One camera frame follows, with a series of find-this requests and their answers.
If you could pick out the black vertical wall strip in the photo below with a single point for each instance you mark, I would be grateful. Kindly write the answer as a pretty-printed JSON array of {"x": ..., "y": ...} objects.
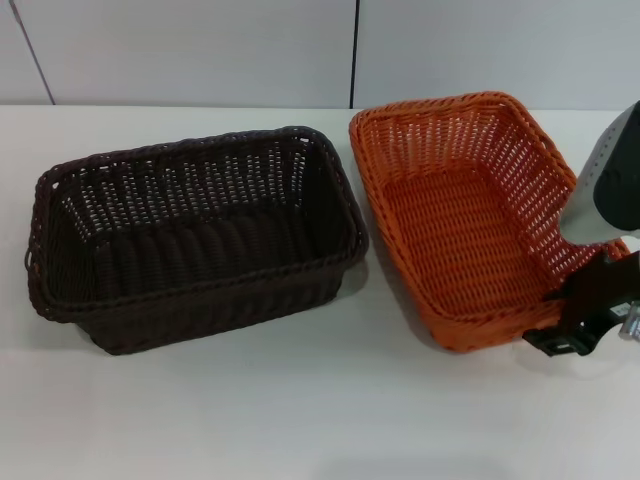
[{"x": 355, "y": 50}]

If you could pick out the dark brown woven basket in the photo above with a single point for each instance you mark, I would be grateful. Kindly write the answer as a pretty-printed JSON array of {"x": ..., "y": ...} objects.
[{"x": 200, "y": 260}]

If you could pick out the orange woven basket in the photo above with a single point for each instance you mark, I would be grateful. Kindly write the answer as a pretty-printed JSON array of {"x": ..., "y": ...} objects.
[{"x": 450, "y": 235}]

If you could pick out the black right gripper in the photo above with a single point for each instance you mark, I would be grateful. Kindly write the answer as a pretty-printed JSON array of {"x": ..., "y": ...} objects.
[{"x": 612, "y": 300}]

